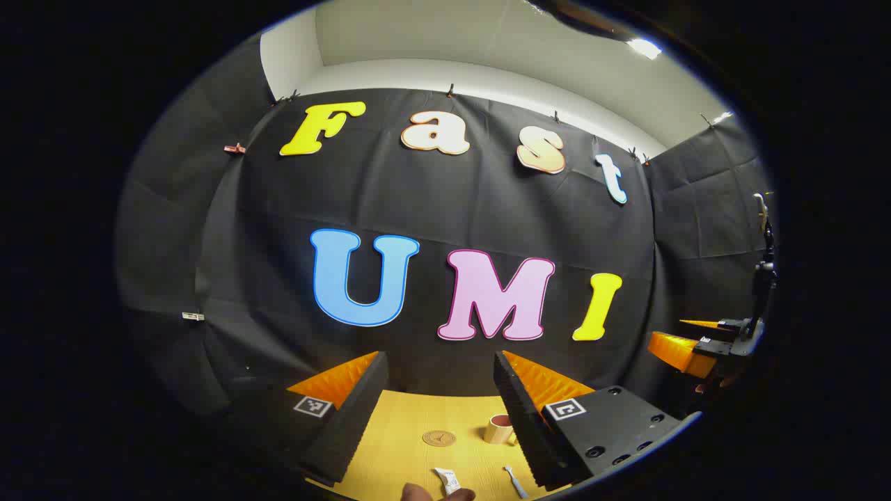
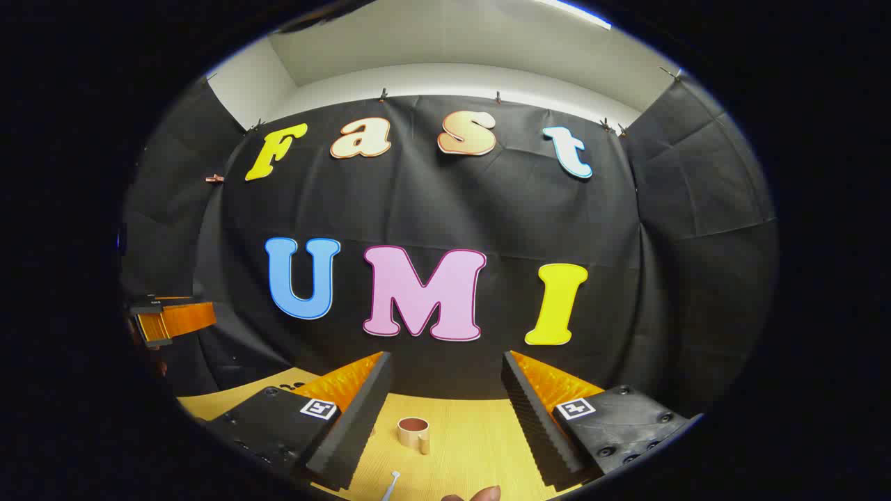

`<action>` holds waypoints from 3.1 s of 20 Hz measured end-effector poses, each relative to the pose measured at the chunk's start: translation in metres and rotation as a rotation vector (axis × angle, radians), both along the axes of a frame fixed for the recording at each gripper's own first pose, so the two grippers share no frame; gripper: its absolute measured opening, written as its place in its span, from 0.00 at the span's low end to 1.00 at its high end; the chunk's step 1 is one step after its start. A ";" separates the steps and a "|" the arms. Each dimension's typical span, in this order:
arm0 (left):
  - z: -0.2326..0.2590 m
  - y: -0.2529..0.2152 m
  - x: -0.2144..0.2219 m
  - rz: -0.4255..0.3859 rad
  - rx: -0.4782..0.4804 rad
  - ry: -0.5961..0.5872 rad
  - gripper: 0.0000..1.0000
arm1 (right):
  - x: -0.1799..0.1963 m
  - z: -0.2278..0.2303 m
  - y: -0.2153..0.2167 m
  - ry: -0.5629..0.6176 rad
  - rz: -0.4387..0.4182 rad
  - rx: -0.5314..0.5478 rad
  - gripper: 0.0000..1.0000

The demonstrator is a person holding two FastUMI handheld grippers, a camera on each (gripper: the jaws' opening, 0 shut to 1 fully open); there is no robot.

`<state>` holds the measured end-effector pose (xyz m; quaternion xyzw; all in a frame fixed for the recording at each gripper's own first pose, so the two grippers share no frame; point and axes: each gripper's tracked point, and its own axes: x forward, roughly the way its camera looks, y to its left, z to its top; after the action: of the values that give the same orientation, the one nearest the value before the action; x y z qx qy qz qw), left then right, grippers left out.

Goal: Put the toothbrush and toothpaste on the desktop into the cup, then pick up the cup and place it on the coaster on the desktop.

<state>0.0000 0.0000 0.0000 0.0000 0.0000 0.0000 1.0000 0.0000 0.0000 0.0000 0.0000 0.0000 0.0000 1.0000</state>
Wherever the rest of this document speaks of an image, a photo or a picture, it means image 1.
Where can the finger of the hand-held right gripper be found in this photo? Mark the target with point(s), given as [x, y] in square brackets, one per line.
[672, 351]
[699, 323]

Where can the round cork coaster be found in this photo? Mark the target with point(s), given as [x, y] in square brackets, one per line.
[438, 438]

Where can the beige cup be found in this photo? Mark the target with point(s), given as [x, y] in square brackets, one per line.
[498, 430]

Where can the yellow wooden desktop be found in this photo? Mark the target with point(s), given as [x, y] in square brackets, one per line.
[397, 445]

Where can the pink cloth clip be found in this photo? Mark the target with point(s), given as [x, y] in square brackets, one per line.
[235, 148]

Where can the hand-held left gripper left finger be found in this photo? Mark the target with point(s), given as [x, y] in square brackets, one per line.
[351, 424]

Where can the white toothbrush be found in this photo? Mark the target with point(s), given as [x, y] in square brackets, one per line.
[515, 481]

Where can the ceiling light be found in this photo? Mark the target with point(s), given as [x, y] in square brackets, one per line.
[644, 48]

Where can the black backdrop cloth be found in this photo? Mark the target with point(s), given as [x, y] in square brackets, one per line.
[431, 202]

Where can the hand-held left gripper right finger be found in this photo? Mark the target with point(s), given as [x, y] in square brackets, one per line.
[522, 417]

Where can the white toothpaste tube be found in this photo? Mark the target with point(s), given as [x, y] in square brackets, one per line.
[449, 480]

